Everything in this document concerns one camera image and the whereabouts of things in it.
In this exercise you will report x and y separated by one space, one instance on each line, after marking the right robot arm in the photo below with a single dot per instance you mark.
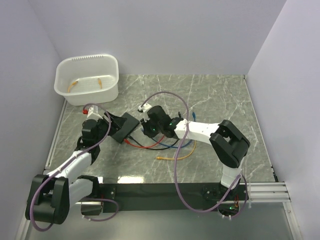
230 145

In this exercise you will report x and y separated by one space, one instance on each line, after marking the white plastic tub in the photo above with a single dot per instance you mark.
87 79

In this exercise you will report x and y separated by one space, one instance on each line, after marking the black network switch box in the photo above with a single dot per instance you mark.
130 126

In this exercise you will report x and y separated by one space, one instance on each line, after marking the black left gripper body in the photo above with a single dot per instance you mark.
103 127

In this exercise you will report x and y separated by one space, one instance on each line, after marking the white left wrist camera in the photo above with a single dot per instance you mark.
92 113

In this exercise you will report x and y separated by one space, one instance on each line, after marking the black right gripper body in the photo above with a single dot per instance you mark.
152 129

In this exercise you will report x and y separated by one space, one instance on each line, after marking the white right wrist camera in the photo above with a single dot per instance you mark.
143 108

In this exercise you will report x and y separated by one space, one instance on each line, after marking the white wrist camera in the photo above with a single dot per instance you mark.
143 108
92 113

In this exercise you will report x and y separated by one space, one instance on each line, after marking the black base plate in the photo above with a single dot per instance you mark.
103 205

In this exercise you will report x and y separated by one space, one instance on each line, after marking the aluminium rail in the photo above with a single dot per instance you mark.
214 192

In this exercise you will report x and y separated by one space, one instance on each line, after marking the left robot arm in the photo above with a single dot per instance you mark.
54 210

